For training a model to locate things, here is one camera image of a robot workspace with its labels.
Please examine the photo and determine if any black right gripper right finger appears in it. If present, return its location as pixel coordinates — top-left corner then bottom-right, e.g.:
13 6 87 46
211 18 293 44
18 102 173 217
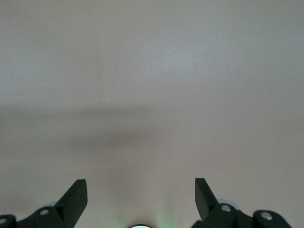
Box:
191 178 293 228

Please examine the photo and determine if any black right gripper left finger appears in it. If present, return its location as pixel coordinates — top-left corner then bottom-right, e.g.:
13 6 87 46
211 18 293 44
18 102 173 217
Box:
0 179 88 228

